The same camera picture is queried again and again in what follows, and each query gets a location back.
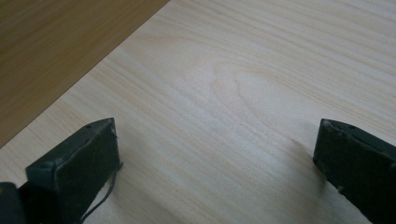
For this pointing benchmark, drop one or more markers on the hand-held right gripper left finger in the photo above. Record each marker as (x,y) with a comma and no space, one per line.
(81,165)

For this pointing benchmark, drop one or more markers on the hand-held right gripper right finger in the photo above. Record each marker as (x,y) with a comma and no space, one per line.
(358,165)

